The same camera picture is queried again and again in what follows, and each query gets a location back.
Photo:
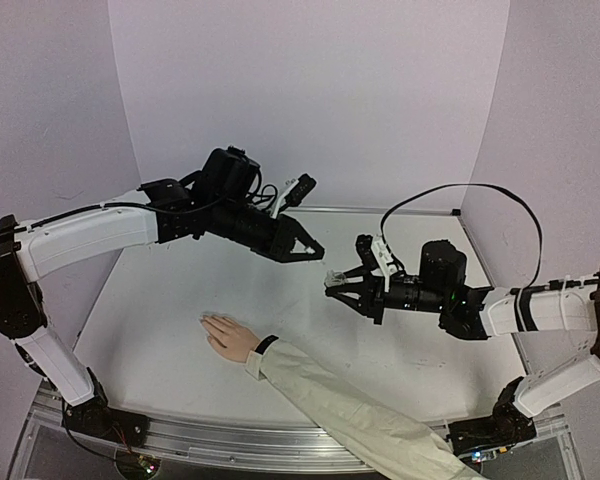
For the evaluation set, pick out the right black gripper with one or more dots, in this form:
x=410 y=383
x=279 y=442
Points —
x=375 y=290

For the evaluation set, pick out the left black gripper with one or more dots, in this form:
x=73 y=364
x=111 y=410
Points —
x=281 y=248

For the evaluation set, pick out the person's bare hand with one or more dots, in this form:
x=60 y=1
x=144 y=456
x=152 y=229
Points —
x=231 y=340

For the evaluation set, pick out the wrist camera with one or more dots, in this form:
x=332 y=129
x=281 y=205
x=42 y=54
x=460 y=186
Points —
x=294 y=193
x=376 y=255

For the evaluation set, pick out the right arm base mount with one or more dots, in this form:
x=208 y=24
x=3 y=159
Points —
x=506 y=426

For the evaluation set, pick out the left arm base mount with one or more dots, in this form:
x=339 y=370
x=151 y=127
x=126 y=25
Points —
x=97 y=419

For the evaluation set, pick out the aluminium rail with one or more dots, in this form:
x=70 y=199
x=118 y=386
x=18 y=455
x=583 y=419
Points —
x=311 y=209
x=280 y=449

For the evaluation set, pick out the forearm in beige sleeve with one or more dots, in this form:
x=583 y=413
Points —
x=392 y=443

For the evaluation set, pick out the aluminium back rail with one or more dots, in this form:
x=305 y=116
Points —
x=311 y=209

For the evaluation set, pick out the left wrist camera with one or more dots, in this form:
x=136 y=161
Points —
x=294 y=193

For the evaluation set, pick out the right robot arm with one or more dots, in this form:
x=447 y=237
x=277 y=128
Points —
x=476 y=314

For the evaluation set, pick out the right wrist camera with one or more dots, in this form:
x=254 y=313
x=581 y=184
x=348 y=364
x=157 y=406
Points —
x=376 y=255

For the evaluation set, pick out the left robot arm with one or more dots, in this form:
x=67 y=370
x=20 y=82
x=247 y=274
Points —
x=225 y=198

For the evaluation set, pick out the black wrist band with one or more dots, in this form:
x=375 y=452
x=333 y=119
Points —
x=265 y=344

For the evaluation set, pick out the aluminium front rail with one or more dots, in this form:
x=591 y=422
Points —
x=280 y=449

